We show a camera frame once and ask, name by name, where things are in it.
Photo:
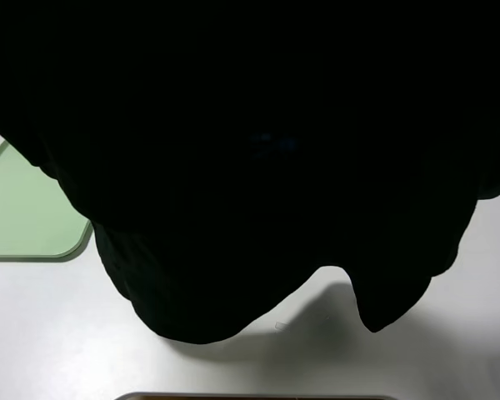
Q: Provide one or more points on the black short sleeve t-shirt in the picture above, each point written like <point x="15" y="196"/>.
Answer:
<point x="224" y="151"/>

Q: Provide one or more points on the light green plastic tray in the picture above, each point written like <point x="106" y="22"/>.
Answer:
<point x="37" y="222"/>

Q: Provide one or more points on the clear tape piece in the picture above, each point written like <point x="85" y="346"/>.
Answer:
<point x="280" y="326"/>

